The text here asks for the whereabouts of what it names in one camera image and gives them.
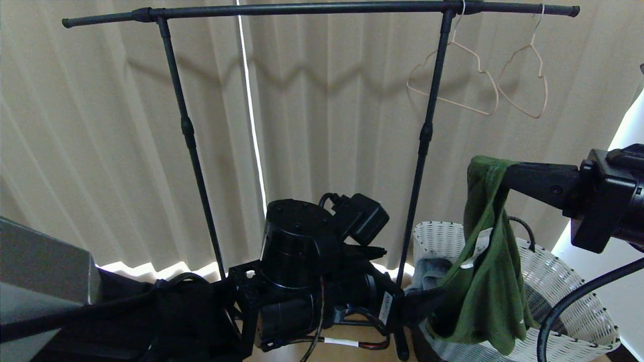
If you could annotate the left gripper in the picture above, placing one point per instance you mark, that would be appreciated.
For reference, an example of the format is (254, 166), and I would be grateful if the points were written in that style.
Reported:
(362, 296)

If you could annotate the pale grey shorts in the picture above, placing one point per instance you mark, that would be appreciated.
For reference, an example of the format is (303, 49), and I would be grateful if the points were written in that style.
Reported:
(427, 271)

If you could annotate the beige curtain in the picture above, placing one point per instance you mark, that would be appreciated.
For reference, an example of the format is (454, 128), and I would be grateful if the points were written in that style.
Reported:
(100, 100)

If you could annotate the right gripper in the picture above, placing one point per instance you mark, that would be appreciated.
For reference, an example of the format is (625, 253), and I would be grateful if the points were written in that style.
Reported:
(604, 201)

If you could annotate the green long-sleeved shirt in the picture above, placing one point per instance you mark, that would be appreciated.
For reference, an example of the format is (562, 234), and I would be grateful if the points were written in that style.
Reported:
(493, 281)

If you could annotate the pink clothes hanger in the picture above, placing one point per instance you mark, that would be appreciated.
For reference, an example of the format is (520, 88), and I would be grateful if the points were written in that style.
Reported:
(546, 93)
(468, 107)

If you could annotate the white laundry basket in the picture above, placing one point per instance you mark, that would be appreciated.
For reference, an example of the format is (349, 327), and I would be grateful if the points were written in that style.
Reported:
(578, 311)

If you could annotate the black clothes rack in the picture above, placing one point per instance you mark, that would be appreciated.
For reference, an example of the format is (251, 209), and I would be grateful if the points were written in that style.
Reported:
(187, 128)

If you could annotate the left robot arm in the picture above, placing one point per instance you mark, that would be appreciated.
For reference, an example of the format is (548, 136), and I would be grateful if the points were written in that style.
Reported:
(297, 241)

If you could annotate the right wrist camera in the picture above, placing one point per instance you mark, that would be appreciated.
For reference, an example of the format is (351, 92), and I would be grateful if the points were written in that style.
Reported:
(626, 155)

